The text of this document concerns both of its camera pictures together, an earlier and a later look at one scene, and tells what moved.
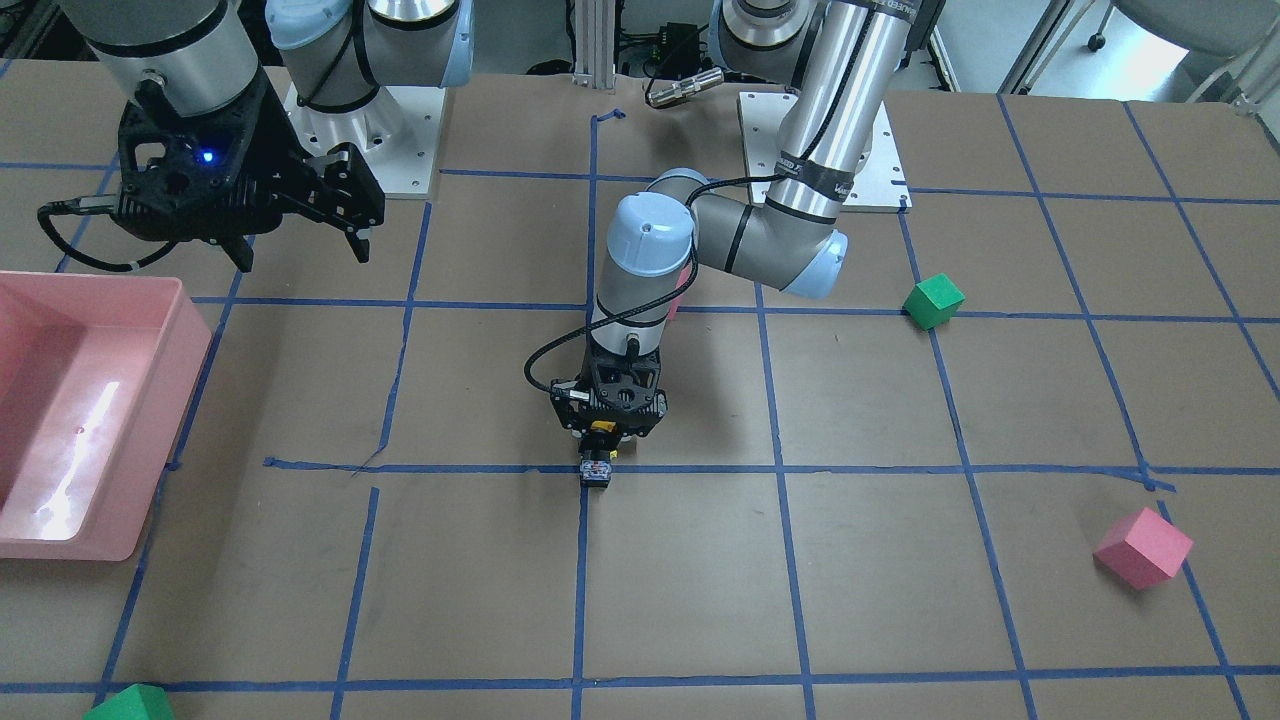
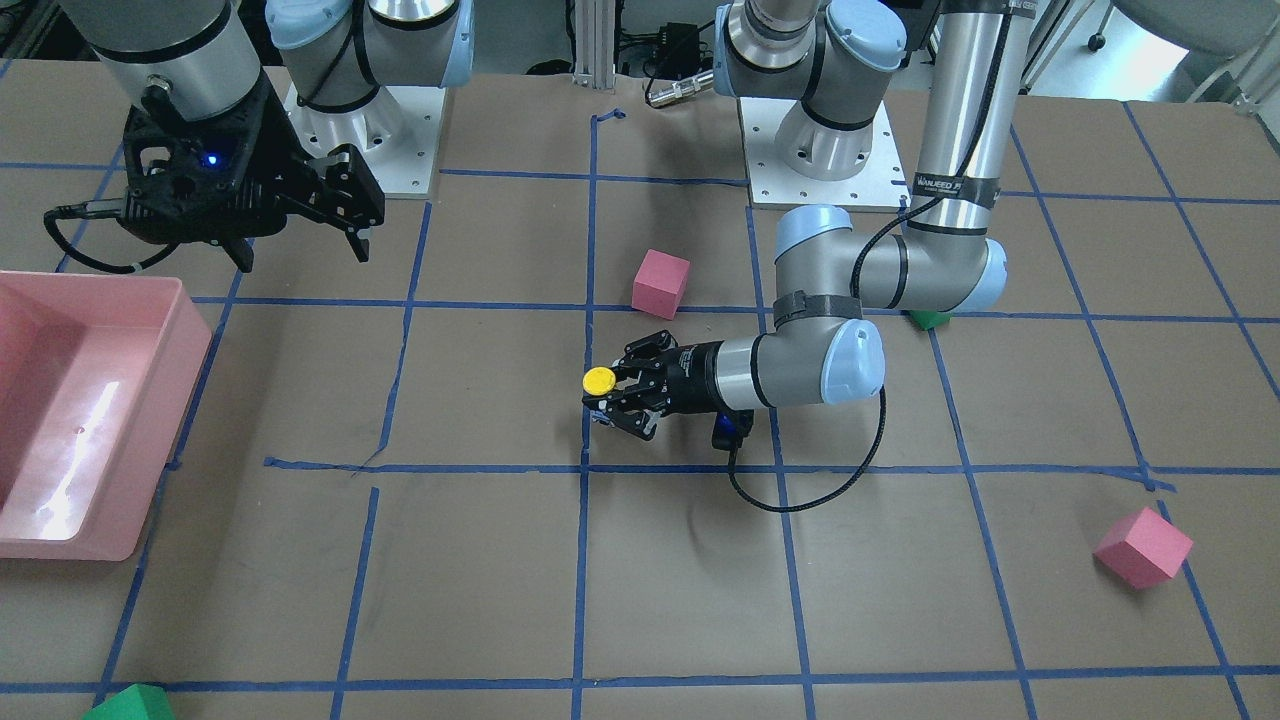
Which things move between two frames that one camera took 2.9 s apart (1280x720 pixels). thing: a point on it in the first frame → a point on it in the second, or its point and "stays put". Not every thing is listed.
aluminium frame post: (595, 27) stays put
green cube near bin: (142, 701) stays put
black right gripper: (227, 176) stays put
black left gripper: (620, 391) → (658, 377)
